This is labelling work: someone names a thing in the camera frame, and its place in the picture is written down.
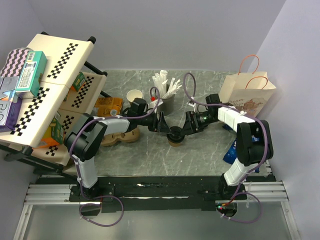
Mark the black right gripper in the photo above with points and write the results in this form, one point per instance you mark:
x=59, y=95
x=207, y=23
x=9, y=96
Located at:
x=190, y=128

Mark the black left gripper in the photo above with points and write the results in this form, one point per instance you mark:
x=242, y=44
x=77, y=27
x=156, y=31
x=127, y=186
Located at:
x=160, y=123

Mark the black coffee cup lid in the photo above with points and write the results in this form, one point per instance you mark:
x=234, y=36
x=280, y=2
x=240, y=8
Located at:
x=175, y=133

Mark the paper coffee cup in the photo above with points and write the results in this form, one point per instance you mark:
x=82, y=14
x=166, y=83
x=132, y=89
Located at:
x=175, y=141
x=132, y=94

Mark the cardboard cup carrier tray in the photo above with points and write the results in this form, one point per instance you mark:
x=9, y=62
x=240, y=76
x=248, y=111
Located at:
x=124, y=137

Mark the brown paper takeout bag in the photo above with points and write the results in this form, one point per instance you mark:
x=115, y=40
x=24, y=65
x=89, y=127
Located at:
x=247, y=91

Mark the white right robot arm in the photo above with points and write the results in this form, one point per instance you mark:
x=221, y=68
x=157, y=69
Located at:
x=253, y=138

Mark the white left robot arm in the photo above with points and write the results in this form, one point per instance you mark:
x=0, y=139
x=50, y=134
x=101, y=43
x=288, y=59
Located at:
x=84, y=139

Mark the grey straw holder cup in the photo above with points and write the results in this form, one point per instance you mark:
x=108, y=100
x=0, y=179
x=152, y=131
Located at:
x=167, y=105

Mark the blue chips bag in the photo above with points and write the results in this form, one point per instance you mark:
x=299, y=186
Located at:
x=231, y=154

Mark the orange snack bag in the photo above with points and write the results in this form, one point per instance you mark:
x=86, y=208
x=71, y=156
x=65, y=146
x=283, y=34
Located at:
x=107, y=107

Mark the green box middle shelf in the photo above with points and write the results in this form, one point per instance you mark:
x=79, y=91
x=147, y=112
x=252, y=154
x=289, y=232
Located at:
x=78, y=82

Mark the cream checkered shelf rack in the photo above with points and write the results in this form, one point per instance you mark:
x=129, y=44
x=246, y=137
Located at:
x=65, y=59

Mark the green orange box lower shelf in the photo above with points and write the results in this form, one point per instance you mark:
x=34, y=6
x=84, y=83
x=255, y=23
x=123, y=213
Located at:
x=53, y=136

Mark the teal cardboard box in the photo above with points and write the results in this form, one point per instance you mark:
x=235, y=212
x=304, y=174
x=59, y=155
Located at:
x=28, y=84

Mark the purple product box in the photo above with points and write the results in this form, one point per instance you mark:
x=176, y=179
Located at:
x=9, y=112

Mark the silver grey small box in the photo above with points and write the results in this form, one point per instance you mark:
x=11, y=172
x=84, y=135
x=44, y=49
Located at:
x=8, y=88

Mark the pink wavy patterned can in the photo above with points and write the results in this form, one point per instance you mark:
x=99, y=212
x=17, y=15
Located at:
x=15, y=62

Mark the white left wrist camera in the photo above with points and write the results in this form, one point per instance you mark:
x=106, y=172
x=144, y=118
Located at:
x=152, y=105

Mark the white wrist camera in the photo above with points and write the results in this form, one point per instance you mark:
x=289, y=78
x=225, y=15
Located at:
x=152, y=105
x=192, y=102

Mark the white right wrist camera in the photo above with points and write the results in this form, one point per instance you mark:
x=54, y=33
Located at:
x=192, y=102

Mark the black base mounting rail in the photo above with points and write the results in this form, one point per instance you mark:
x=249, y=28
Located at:
x=150, y=193

